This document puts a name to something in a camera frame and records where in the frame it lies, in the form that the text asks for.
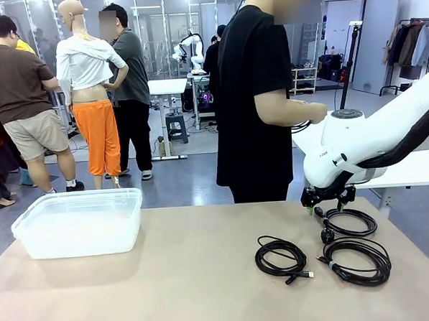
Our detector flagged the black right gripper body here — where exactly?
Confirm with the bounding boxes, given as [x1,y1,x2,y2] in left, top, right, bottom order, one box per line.
[307,184,349,204]

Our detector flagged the black power cable with plug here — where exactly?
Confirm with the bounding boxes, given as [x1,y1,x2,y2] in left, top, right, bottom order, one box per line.
[312,203,380,245]

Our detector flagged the long black cable grey tie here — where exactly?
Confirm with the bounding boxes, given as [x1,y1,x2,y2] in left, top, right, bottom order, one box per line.
[314,234,394,289]

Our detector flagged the black USB cable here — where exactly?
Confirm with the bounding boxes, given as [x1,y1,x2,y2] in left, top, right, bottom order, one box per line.
[253,233,315,288]

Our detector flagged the person's right forearm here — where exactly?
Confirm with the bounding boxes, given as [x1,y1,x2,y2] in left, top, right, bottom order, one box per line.
[254,90,307,127]

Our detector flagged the person's right hand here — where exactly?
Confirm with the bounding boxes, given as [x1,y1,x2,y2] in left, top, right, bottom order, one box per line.
[297,100,329,126]

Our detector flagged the white table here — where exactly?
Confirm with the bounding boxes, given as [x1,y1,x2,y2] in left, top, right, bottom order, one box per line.
[290,106,429,215]

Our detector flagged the wooden shoe rack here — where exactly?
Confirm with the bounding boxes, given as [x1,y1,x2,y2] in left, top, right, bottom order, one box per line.
[287,67,320,96]

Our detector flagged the black bags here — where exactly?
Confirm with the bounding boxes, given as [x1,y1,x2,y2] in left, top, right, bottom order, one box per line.
[318,52,346,84]

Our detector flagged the person in black t-shirt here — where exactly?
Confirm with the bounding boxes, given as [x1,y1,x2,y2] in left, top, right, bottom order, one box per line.
[207,0,333,205]

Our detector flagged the grey partition panel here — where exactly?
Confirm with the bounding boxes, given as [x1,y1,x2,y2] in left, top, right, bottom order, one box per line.
[346,0,406,96]

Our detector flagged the grey step stool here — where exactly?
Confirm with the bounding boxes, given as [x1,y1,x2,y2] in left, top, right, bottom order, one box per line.
[165,112,189,146]

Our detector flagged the clothes rack with coats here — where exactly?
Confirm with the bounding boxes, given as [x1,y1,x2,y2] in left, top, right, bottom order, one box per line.
[375,17,429,97]

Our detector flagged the person in black clothes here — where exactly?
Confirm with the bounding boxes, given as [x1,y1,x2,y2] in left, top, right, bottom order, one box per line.
[200,23,231,97]

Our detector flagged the white standing desk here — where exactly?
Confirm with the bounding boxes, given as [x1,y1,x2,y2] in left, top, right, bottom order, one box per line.
[147,78,193,162]

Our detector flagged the orange mannequin trousers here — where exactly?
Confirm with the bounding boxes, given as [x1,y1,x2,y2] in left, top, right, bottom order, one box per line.
[71,98,123,179]

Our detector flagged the person in grey-green shirt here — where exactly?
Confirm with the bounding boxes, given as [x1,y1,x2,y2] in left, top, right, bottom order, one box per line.
[98,1,155,183]

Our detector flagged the clear plastic storage box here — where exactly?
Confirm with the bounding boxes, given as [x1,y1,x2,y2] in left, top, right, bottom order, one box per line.
[9,187,147,261]

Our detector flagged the white mannequin top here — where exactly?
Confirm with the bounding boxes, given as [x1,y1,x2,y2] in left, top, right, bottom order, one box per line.
[55,31,132,107]

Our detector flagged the beige bald mannequin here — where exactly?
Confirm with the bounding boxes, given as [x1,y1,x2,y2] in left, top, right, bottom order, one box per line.
[53,0,136,193]

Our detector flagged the man in brown t-shirt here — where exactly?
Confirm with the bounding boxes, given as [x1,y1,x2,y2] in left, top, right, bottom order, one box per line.
[0,11,86,197]

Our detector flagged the person in yellow hoodie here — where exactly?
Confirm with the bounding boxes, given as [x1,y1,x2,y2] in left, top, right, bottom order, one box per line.
[14,37,37,57]

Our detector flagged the black right arm cable sleeve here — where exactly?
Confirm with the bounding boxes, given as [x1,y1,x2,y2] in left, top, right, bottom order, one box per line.
[305,98,429,200]

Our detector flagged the black pole with white camera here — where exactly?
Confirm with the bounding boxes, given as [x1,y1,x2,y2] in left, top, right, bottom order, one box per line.
[331,19,368,114]

